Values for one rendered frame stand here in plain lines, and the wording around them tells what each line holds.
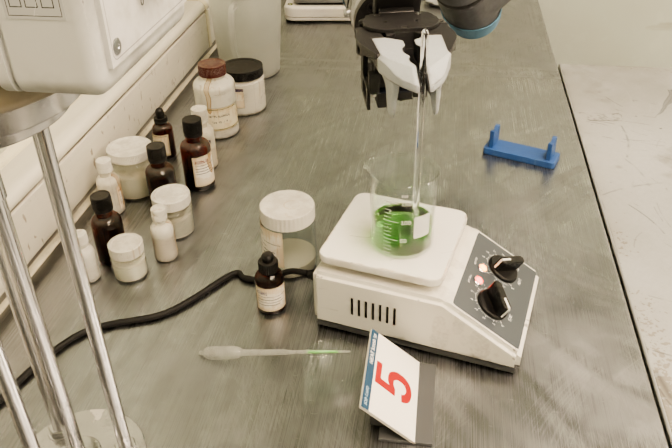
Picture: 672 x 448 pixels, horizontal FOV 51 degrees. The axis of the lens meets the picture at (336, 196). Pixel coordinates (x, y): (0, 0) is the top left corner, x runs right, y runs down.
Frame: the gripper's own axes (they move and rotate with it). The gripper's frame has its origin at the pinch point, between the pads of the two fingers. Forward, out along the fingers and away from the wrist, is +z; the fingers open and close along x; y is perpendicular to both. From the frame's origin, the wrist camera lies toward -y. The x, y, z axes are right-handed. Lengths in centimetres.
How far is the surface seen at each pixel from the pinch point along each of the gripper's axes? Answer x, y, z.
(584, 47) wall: -76, 54, -136
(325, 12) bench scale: 2, 24, -90
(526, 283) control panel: -11.2, 22.6, 0.9
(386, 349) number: 3.9, 22.8, 8.1
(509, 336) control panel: -7.3, 22.3, 8.2
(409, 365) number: 1.8, 24.6, 8.5
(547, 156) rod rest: -23.1, 24.6, -26.8
